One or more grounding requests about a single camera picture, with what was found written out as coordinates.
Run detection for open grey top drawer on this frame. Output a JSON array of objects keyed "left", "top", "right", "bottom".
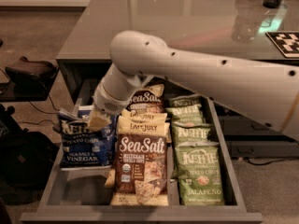
[{"left": 21, "top": 99, "right": 263, "bottom": 224}]

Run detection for rear green Kettle chip bag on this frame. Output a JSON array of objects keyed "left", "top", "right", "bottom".
[{"left": 169, "top": 94, "right": 201, "bottom": 107}]

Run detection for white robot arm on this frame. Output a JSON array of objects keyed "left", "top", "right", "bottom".
[{"left": 93, "top": 31, "right": 299, "bottom": 140}]

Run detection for black floor cable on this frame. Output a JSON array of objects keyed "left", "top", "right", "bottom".
[{"left": 18, "top": 91, "right": 62, "bottom": 126}]

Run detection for green kettle chip bag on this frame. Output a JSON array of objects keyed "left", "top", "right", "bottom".
[
  {"left": 166, "top": 105, "right": 205, "bottom": 126},
  {"left": 169, "top": 94, "right": 201, "bottom": 107},
  {"left": 172, "top": 125, "right": 211, "bottom": 146}
]

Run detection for brown sea salt bag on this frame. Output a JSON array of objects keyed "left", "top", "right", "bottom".
[
  {"left": 110, "top": 134, "right": 168, "bottom": 206},
  {"left": 127, "top": 84, "right": 164, "bottom": 113}
]

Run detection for late july chip bag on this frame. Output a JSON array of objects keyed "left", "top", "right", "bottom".
[
  {"left": 117, "top": 116, "right": 169, "bottom": 143},
  {"left": 121, "top": 109, "right": 167, "bottom": 122}
]

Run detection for blue kettle chip bag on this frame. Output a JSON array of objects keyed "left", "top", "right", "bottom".
[
  {"left": 58, "top": 109, "right": 117, "bottom": 168},
  {"left": 78, "top": 105, "right": 114, "bottom": 122}
]

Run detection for front brown Sea Salt bag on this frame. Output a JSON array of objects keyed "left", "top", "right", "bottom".
[{"left": 110, "top": 134, "right": 168, "bottom": 206}]

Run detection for closed lower cabinet drawers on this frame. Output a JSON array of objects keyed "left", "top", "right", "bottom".
[{"left": 215, "top": 105, "right": 299, "bottom": 158}]

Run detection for grey counter cabinet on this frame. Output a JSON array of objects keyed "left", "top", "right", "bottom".
[{"left": 57, "top": 0, "right": 299, "bottom": 98}]

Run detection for front green Jalapeno chip bag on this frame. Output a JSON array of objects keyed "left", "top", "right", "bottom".
[{"left": 175, "top": 141, "right": 224, "bottom": 205}]

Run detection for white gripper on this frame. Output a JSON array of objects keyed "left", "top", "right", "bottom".
[{"left": 88, "top": 84, "right": 127, "bottom": 132}]

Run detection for black white fiducial marker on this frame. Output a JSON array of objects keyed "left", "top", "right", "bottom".
[{"left": 265, "top": 31, "right": 299, "bottom": 58}]

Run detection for black backpack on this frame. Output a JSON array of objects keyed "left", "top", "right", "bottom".
[{"left": 0, "top": 130, "right": 61, "bottom": 191}]

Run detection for rear brown Sea Salt bag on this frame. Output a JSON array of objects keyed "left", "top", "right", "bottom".
[{"left": 127, "top": 84, "right": 164, "bottom": 113}]

